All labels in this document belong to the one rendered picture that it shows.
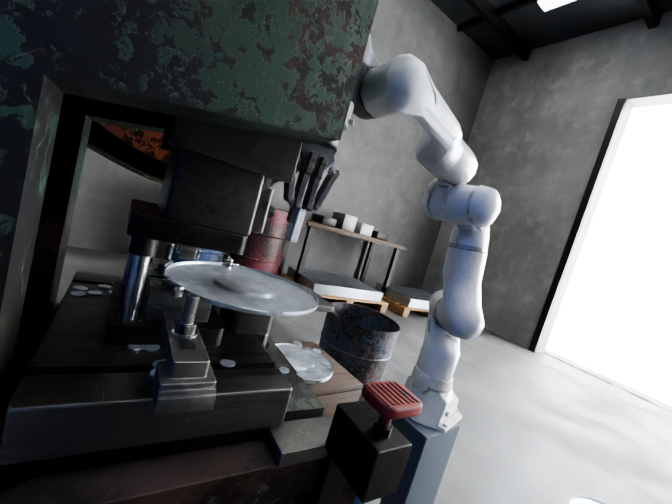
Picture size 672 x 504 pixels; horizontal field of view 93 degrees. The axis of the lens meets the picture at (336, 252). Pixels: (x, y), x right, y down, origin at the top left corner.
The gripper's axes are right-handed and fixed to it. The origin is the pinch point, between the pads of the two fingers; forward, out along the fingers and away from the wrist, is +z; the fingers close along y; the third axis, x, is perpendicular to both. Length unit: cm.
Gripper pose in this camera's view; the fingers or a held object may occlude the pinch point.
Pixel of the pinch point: (295, 224)
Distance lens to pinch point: 65.8
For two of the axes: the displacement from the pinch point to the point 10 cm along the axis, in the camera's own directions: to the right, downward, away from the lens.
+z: -3.0, 9.5, 0.8
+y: 8.0, 2.0, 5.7
